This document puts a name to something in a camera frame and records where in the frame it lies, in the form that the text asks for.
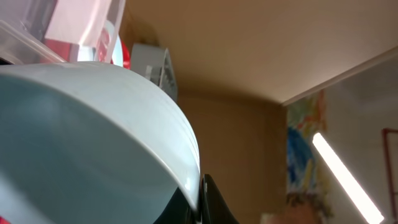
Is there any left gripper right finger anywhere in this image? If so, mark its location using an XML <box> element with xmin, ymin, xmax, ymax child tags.
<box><xmin>201</xmin><ymin>174</ymin><xmax>239</xmax><ymax>224</ymax></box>

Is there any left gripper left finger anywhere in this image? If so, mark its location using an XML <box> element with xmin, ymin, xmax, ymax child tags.
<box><xmin>154</xmin><ymin>188</ymin><xmax>196</xmax><ymax>224</ymax></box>

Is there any light blue bowl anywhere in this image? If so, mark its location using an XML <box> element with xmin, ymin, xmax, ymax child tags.
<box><xmin>1</xmin><ymin>62</ymin><xmax>200</xmax><ymax>223</ymax></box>

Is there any grey dishwasher rack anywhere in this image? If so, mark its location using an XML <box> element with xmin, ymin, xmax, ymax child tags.
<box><xmin>130</xmin><ymin>44</ymin><xmax>178</xmax><ymax>101</ymax></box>

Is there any ceiling light strip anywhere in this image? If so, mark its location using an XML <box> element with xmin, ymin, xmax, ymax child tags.
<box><xmin>312</xmin><ymin>133</ymin><xmax>384</xmax><ymax>224</ymax></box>

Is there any red serving tray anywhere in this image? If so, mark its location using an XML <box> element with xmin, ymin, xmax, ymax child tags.
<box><xmin>121</xmin><ymin>41</ymin><xmax>131</xmax><ymax>70</ymax></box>

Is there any light blue plate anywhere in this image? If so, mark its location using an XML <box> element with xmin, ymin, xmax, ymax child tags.
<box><xmin>104</xmin><ymin>21</ymin><xmax>123</xmax><ymax>67</ymax></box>

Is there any clear plastic bin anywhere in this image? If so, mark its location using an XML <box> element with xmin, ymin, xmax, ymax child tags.
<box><xmin>1</xmin><ymin>0</ymin><xmax>126</xmax><ymax>65</ymax></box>

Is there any colourful wall poster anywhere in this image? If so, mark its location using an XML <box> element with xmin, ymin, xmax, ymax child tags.
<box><xmin>287</xmin><ymin>90</ymin><xmax>333</xmax><ymax>223</ymax></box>

